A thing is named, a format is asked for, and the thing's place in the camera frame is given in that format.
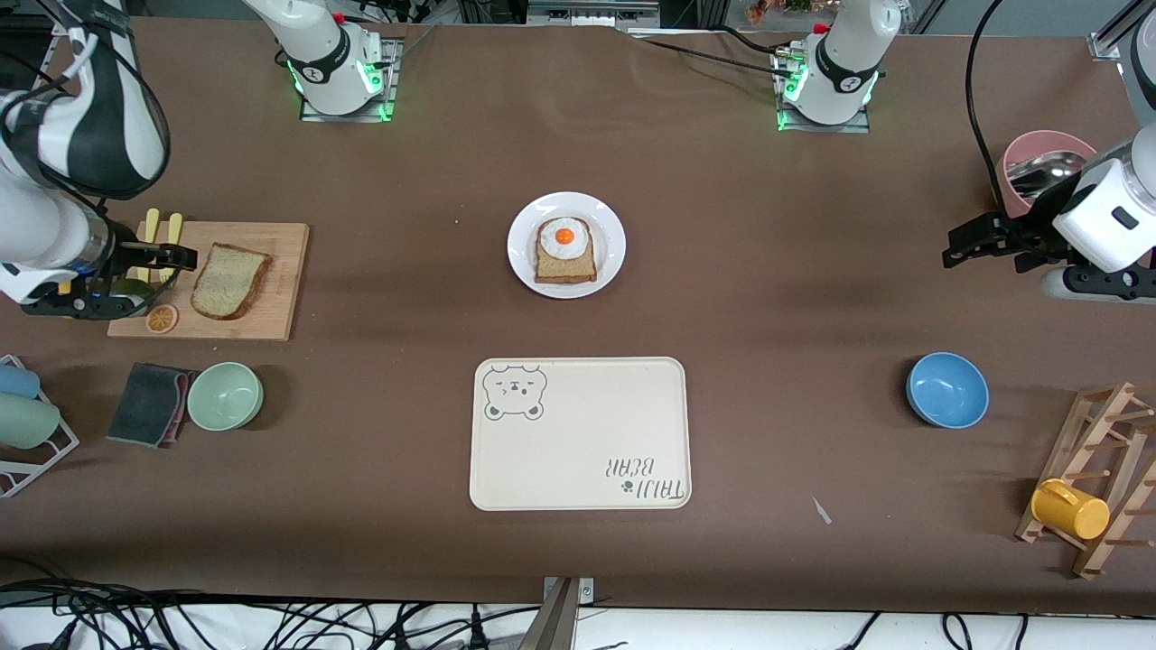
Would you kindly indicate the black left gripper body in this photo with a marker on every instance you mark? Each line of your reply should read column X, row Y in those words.
column 1027, row 237

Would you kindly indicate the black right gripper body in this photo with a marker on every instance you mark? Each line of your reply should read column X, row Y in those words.
column 123, row 261

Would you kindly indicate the plain bread slice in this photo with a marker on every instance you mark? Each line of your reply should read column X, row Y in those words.
column 230, row 282

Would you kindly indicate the round white plate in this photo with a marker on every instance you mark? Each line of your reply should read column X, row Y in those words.
column 610, row 244

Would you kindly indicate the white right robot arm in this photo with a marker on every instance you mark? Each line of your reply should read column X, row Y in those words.
column 99, row 126

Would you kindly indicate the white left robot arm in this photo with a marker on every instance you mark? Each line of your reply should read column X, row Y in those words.
column 844, row 63

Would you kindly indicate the yellow plastic fork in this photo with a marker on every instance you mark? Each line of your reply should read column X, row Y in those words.
column 174, row 226

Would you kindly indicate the yellow plastic knife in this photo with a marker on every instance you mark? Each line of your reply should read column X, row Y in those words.
column 151, row 226

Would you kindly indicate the orange slice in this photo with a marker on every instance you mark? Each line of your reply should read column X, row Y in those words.
column 163, row 319

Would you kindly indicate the metal spoon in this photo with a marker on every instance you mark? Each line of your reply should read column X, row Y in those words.
column 1048, row 170

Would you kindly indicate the pink bowl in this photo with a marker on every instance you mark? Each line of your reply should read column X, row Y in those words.
column 1039, row 143

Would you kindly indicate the wooden cutting board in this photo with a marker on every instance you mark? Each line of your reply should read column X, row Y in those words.
column 262, row 311

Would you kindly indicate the grey and pink folded cloth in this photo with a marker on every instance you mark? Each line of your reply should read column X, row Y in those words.
column 144, row 406

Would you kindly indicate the light green bowl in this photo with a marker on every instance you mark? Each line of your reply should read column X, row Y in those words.
column 226, row 397

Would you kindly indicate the blue bowl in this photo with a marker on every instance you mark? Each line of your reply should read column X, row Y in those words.
column 948, row 390

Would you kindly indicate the light blue cup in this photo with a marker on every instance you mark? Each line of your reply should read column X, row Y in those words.
column 16, row 381

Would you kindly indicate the pale green cup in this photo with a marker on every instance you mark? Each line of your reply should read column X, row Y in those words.
column 25, row 422

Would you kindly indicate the wooden cup rack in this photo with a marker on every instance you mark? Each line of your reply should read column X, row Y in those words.
column 1097, row 433

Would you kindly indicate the yellow cup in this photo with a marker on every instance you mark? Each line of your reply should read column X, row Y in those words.
column 1070, row 510

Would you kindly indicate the small grey tape scrap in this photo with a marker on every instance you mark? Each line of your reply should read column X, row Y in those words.
column 822, row 511

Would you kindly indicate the bread slice under egg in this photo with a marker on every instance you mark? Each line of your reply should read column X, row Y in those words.
column 564, row 269

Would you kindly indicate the fried egg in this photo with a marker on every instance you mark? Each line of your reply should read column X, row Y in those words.
column 564, row 237

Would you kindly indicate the beige bear print tray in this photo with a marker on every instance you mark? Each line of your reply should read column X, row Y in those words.
column 578, row 442

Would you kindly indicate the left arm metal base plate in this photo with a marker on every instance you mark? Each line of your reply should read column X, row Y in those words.
column 862, row 126

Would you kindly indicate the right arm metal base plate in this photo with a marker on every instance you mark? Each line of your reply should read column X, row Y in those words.
column 390, row 86

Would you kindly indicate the metal clamp bracket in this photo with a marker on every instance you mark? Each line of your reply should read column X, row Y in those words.
column 555, row 623

